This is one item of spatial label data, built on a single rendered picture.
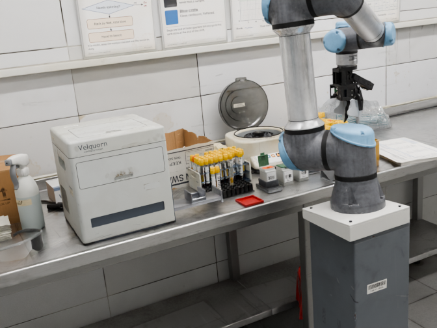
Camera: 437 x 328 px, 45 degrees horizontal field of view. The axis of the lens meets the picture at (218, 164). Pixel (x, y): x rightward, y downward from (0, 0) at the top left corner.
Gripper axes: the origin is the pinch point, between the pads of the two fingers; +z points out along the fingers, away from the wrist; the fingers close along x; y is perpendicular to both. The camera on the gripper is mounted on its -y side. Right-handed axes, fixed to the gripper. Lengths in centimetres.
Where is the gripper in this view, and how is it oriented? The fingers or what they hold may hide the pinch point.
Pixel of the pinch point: (352, 120)
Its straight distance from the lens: 201.6
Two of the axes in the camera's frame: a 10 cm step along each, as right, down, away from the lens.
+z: 0.8, 9.6, 2.8
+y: -8.9, 2.0, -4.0
